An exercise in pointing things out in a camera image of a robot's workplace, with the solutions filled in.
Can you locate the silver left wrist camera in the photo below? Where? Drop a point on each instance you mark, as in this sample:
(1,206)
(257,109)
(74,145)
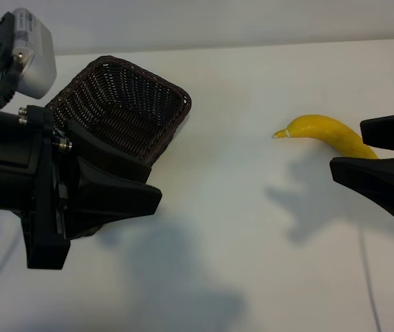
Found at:
(36,58)

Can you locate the yellow banana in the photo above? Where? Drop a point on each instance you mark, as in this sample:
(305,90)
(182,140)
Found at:
(321,126)

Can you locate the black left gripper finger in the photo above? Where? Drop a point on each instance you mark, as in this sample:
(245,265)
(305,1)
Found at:
(114,200)

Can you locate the dark brown wicker basket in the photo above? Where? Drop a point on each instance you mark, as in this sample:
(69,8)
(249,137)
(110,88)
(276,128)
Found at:
(124,103)

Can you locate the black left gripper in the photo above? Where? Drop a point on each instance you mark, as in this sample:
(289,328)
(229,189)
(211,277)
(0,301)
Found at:
(7,159)

